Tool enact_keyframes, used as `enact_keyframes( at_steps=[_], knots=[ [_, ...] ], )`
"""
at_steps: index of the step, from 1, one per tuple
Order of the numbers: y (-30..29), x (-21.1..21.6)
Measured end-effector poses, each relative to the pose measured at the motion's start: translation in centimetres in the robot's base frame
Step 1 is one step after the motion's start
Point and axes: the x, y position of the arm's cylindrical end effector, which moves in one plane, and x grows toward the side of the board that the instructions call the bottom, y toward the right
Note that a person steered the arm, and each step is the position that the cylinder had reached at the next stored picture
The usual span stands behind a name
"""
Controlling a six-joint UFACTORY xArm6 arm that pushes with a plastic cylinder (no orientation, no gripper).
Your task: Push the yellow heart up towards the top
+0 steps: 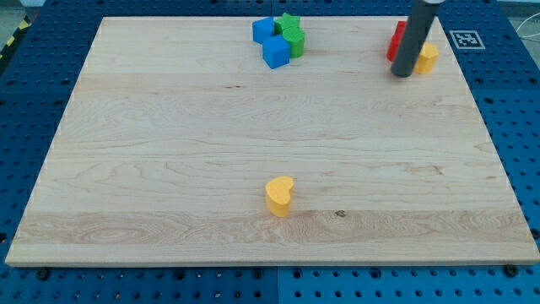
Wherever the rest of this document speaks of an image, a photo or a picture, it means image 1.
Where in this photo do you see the yellow heart block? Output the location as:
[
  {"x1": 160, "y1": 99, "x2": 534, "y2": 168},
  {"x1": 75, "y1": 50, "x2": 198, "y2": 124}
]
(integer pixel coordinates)
[{"x1": 265, "y1": 176, "x2": 294, "y2": 218}]

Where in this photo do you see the wooden board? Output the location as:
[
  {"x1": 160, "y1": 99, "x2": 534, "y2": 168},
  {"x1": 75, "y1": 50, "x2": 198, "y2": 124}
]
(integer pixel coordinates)
[{"x1": 6, "y1": 17, "x2": 539, "y2": 267}]

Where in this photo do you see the blue cube block front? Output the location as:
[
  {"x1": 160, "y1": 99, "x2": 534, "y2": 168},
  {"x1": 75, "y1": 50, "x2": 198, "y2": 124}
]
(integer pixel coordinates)
[{"x1": 262, "y1": 35, "x2": 290, "y2": 69}]

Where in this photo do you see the green cylinder block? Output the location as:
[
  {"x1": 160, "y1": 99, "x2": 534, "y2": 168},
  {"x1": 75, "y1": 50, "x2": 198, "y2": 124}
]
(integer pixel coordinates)
[{"x1": 282, "y1": 27, "x2": 305, "y2": 58}]

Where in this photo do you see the blue block rear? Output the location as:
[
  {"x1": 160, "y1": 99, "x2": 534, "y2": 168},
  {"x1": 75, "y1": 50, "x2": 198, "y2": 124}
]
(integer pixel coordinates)
[{"x1": 252, "y1": 17, "x2": 274, "y2": 44}]

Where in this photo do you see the green star block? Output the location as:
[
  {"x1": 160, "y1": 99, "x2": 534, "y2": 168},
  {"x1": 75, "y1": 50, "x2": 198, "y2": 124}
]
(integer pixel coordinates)
[{"x1": 273, "y1": 13, "x2": 300, "y2": 35}]

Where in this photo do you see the red block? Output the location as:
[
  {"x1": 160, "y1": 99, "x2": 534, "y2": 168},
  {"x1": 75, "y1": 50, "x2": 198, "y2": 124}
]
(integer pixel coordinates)
[{"x1": 386, "y1": 20, "x2": 407, "y2": 62}]

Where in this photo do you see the yellow pentagon block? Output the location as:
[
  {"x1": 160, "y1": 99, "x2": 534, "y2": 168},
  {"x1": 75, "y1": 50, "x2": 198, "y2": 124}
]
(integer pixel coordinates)
[{"x1": 413, "y1": 42, "x2": 440, "y2": 74}]

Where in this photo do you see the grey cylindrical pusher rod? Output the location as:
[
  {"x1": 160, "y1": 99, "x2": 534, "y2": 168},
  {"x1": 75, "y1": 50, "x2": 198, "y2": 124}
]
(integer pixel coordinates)
[{"x1": 391, "y1": 0, "x2": 445, "y2": 78}]

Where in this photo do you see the white fiducial marker tag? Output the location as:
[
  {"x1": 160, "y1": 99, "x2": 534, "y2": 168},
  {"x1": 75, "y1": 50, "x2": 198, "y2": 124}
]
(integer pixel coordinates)
[{"x1": 450, "y1": 30, "x2": 485, "y2": 50}]

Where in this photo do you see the yellow black hazard tape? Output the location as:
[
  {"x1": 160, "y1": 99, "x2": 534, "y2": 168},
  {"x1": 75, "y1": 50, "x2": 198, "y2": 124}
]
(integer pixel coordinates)
[{"x1": 1, "y1": 15, "x2": 32, "y2": 60}]

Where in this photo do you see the white cable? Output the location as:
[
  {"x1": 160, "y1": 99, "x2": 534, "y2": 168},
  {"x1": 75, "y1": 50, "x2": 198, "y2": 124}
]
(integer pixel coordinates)
[{"x1": 515, "y1": 11, "x2": 540, "y2": 43}]

